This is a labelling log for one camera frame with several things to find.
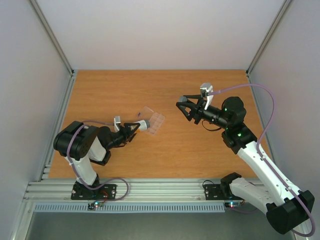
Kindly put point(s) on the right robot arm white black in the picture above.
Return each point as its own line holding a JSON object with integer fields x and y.
{"x": 285, "y": 205}

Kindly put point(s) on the right small circuit board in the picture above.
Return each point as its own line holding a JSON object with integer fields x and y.
{"x": 234, "y": 204}

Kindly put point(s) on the left small circuit board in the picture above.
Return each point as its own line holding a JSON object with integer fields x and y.
{"x": 94, "y": 205}

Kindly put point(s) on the left aluminium corner post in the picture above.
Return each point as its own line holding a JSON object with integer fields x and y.
{"x": 38, "y": 11}

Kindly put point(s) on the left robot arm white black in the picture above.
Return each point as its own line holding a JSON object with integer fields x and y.
{"x": 81, "y": 145}

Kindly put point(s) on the aluminium front frame rail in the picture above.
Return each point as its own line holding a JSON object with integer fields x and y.
{"x": 141, "y": 190}

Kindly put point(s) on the orange pill bottle grey cap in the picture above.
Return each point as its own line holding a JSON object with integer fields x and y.
{"x": 144, "y": 125}

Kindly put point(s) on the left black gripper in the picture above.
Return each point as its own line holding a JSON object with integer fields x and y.
{"x": 126, "y": 132}

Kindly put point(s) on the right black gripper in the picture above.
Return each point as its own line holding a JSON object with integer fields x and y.
{"x": 196, "y": 112}

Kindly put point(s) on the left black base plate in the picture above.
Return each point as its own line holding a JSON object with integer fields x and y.
{"x": 80, "y": 192}

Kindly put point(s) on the grey slotted cable duct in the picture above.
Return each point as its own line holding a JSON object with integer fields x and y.
{"x": 130, "y": 207}

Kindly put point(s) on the aluminium corner post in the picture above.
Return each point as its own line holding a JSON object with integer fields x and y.
{"x": 269, "y": 35}
{"x": 38, "y": 11}

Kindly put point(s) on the small circuit board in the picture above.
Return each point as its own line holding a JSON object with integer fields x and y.
{"x": 94, "y": 205}
{"x": 234, "y": 204}

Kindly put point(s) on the clear plastic pill organizer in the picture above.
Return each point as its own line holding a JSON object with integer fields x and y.
{"x": 154, "y": 119}

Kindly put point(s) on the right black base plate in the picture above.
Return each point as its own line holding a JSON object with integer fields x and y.
{"x": 214, "y": 192}

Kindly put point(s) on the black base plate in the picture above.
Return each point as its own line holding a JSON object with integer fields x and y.
{"x": 80, "y": 192}
{"x": 214, "y": 192}

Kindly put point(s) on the right aluminium corner post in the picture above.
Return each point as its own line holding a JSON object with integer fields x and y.
{"x": 269, "y": 35}

